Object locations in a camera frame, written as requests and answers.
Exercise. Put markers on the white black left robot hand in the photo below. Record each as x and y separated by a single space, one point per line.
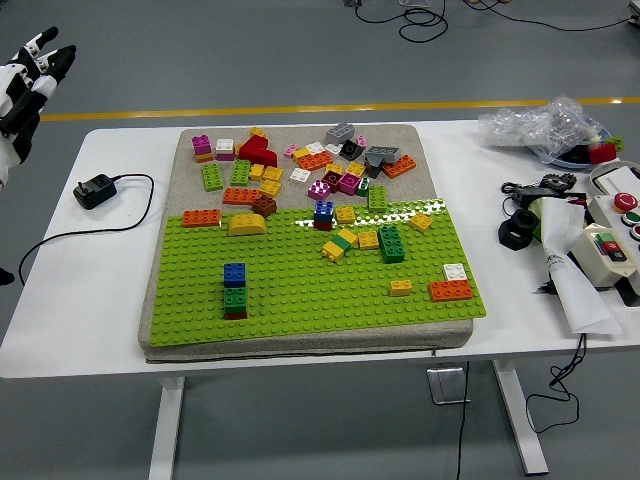
25 100

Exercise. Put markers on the blue 2x2 brick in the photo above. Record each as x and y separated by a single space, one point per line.
323 211
234 276

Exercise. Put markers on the dark green 2x4 brick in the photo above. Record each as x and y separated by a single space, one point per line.
235 300
391 245

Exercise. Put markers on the red 2x4 brick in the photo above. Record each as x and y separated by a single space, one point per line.
236 316

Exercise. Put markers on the lime green studded baseplate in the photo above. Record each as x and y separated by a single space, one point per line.
320 315

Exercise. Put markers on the magenta 2x2 brick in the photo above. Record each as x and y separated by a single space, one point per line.
201 143
349 184
319 190

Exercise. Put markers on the flat orange brick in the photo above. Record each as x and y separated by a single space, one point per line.
204 158

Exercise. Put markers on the lime 2x4 brick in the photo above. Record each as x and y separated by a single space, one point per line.
377 198
240 172
212 177

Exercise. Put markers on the white 2x2 brick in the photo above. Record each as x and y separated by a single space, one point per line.
455 272
300 174
225 145
314 148
333 149

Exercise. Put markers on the pink 2x2 brick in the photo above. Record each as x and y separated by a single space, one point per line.
225 156

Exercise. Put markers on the orange 2x4 brick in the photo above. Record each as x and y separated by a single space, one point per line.
315 161
398 166
201 218
241 196
451 290

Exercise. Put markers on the amber yellow small brick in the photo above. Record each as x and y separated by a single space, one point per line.
258 132

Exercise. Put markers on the large red sloped brick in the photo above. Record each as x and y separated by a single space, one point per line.
257 151

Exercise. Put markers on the yellow arched brick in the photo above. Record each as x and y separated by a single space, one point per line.
247 225

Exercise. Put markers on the brown 2x2 brick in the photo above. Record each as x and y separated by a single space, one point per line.
264 206

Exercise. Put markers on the small pink brick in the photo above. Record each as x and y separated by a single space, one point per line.
361 141
291 150

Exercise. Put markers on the dark red 2x2 brick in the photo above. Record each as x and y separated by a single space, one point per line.
331 182

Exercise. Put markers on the light grey 2x4 brick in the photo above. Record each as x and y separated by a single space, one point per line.
340 134

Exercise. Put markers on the black 2x2 brick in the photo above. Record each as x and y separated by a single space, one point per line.
350 149

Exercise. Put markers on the green 2x2 brick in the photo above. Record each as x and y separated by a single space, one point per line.
342 244

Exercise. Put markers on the small dark green brick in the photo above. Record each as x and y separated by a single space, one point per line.
363 187

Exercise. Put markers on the dark grey sloped brick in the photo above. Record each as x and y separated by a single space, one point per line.
373 167

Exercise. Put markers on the lime small brick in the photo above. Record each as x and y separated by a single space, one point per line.
616 142

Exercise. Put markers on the black power adapter plug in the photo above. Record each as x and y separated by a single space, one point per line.
95 191

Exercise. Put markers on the grey floor connector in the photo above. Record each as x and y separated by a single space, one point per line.
353 2

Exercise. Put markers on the white table leg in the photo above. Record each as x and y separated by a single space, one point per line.
167 425
525 425

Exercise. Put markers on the large black hex nut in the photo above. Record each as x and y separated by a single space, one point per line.
518 229

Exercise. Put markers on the metal floor socket plate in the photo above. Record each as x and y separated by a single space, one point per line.
447 387

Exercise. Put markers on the clear bubble plastic bag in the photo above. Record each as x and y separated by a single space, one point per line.
540 122

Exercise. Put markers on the lime green cloth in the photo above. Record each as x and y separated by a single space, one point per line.
537 217

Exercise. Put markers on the blue shallow bowl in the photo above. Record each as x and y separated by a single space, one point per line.
560 161

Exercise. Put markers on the black toothed gear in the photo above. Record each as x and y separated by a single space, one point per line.
557 181

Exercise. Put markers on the small black plug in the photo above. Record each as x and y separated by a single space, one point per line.
545 288

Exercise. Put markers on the black plastic part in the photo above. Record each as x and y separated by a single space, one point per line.
577 154

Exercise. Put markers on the small white plastic cap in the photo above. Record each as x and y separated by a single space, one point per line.
594 136

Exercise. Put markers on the white paper sheet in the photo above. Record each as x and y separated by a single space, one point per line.
575 280

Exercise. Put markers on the white rounded tray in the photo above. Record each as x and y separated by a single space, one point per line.
600 175

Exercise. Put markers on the white push-button control box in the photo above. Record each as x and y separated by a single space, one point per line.
605 205

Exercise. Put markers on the white card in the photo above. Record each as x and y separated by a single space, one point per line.
622 180

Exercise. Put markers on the white floor device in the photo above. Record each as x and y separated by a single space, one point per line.
635 17

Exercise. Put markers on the small white switch box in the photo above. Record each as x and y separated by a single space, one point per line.
595 260

